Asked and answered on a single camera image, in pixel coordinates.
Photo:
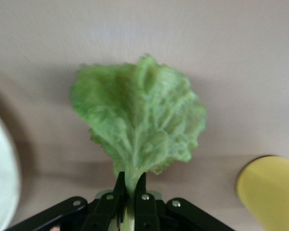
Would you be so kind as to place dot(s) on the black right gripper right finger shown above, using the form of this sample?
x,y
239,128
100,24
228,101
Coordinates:
x,y
145,211

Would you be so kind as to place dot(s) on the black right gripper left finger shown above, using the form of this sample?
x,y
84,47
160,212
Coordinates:
x,y
108,209

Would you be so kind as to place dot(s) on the green lettuce leaf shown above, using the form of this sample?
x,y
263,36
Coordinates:
x,y
139,115

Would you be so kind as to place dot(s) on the yellow squeeze bottle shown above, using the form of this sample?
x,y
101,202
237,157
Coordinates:
x,y
272,192

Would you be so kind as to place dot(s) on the pale beige round plate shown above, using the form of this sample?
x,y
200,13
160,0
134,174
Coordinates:
x,y
2,168

